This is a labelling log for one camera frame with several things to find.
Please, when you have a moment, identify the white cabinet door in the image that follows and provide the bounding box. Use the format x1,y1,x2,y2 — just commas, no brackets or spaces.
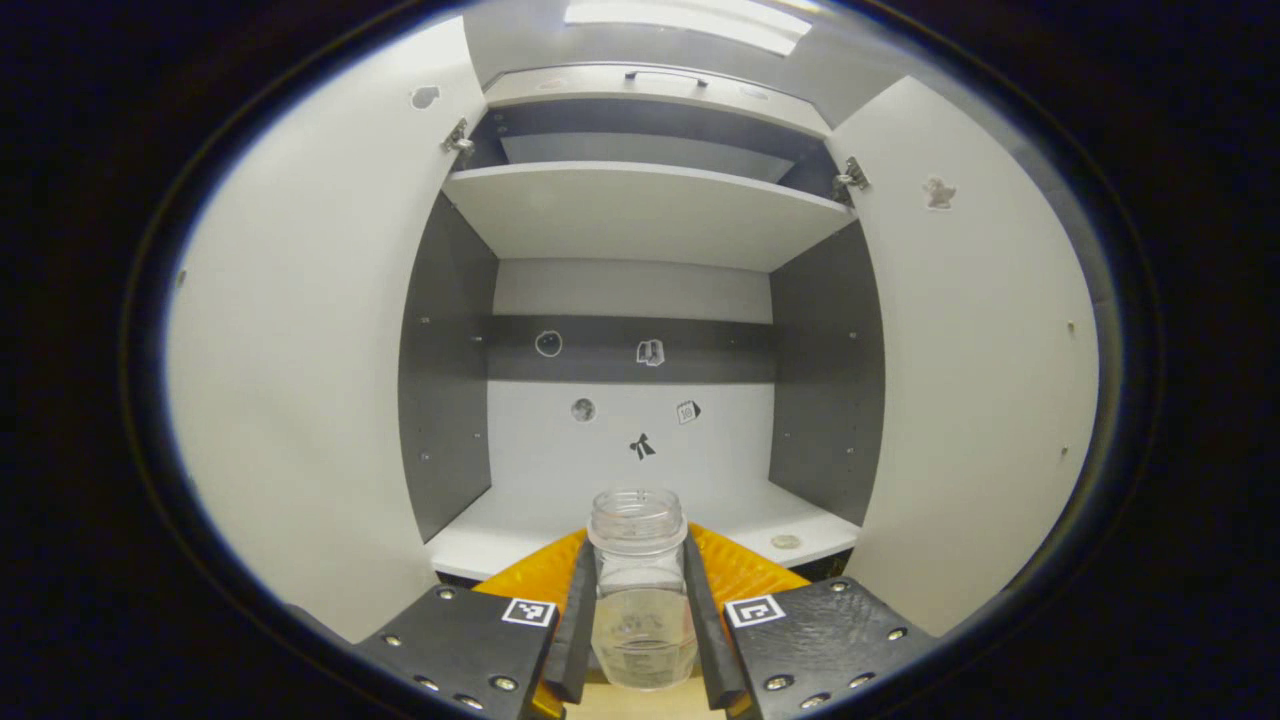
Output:
825,75,1101,638
165,15,491,646

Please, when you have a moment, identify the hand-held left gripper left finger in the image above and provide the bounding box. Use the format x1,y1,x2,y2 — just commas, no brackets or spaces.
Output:
352,528,601,720

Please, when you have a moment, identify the white and grey cabinet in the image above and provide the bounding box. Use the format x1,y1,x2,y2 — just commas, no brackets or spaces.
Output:
398,63,889,586

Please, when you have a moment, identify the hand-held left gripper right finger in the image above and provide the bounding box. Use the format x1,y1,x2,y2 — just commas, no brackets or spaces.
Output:
683,521,941,720

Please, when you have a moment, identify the large ceiling light panel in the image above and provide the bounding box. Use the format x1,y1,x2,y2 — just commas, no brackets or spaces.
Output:
563,0,813,57

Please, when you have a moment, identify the clear plastic bottle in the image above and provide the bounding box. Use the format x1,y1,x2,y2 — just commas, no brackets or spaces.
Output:
587,488,701,692

